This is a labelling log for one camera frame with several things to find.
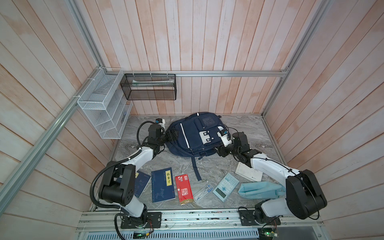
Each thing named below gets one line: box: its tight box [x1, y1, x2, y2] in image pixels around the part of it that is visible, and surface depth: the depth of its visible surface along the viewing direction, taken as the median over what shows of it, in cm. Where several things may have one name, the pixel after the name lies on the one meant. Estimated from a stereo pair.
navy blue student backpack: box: [165, 112, 224, 182], surface depth 101 cm
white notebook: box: [235, 162, 263, 182], surface depth 89 cm
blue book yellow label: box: [151, 167, 176, 203], surface depth 86 cm
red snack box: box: [175, 174, 194, 206], surface depth 85 cm
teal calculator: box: [212, 172, 240, 203], surface depth 85 cm
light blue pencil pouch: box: [238, 181, 286, 200], surface depth 81 cm
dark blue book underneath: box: [134, 171, 152, 198], surface depth 87 cm
